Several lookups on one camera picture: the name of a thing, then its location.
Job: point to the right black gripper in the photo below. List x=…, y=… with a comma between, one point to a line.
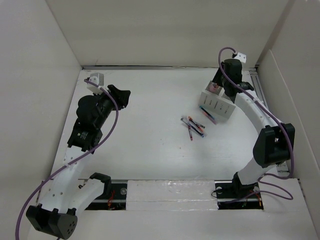
x=218, y=78

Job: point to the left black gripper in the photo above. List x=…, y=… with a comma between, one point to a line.
x=120, y=96

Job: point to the pink eraser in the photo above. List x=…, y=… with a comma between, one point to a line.
x=213, y=88

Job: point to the red capped pen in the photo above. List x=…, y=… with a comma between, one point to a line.
x=190, y=132

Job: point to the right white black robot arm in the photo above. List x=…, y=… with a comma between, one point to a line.
x=245, y=180

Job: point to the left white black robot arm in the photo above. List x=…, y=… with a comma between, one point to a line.
x=57, y=212

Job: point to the white two-slot pen holder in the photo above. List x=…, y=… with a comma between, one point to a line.
x=216, y=103

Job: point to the orange tipped clear pen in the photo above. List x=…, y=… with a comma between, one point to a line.
x=196, y=123

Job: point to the blue clear pen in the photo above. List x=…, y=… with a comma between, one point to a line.
x=191, y=127

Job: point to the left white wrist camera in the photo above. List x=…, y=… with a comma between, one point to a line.
x=95, y=82

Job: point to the aluminium rail right side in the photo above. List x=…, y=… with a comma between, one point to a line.
x=275, y=142

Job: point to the aluminium rail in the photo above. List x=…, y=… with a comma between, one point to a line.
x=119, y=188
x=275, y=142

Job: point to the aluminium rail front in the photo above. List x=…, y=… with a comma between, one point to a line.
x=119, y=188

